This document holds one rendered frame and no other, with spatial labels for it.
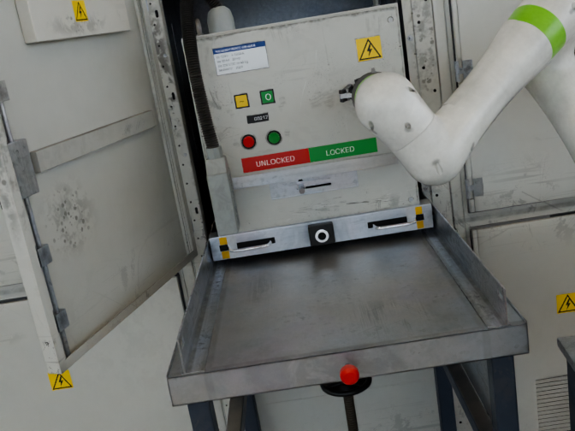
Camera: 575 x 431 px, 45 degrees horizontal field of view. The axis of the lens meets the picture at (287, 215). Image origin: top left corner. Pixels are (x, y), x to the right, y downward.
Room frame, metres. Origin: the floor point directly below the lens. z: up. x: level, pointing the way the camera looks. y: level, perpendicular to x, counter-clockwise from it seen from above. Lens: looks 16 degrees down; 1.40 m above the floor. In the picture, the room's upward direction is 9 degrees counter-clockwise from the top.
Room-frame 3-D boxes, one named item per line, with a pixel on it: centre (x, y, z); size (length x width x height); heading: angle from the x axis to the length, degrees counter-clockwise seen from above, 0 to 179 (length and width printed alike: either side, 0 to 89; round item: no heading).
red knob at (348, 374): (1.05, -0.06, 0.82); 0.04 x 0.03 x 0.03; 178
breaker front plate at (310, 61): (1.61, -0.07, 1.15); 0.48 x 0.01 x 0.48; 88
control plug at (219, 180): (1.55, 0.14, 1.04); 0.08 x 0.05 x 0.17; 178
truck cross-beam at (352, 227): (1.63, -0.07, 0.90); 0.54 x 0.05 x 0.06; 88
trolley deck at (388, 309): (1.41, -0.07, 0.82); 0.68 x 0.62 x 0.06; 178
